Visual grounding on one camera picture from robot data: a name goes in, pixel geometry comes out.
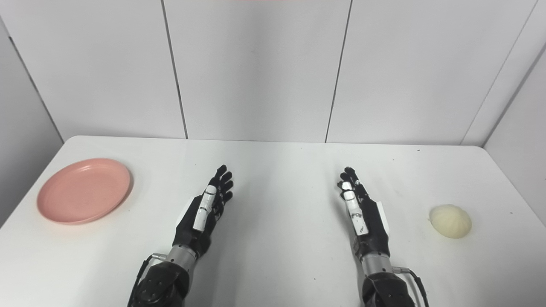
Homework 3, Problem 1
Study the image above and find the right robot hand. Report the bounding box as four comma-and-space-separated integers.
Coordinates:
337, 167, 391, 262

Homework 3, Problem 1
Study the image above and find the white steamed bun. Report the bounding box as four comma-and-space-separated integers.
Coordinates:
428, 204, 473, 239

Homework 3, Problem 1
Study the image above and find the pink plate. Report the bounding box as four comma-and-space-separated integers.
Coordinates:
37, 158, 132, 225

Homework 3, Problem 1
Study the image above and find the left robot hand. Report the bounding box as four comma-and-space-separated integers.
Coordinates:
172, 165, 234, 258

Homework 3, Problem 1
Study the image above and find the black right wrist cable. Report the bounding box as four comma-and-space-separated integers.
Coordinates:
392, 266, 430, 307

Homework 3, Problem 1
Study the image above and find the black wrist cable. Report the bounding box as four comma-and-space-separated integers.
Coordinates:
392, 266, 430, 307
127, 253, 168, 307

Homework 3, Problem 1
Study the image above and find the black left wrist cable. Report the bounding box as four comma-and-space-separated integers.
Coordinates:
127, 253, 168, 307

